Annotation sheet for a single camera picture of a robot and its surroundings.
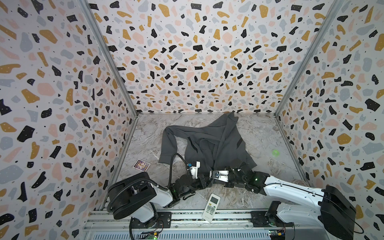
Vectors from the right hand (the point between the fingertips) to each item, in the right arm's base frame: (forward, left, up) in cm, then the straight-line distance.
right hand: (215, 169), depth 80 cm
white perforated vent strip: (-28, +16, -11) cm, 34 cm away
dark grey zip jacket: (+20, -1, -9) cm, 22 cm away
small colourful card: (+6, +45, -9) cm, 46 cm away
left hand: (-5, 0, +1) cm, 5 cm away
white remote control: (-17, +3, -9) cm, 19 cm away
